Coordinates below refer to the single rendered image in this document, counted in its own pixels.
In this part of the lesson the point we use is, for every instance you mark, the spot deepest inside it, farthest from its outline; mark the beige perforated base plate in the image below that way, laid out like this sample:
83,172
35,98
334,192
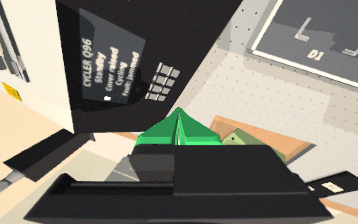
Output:
243,87

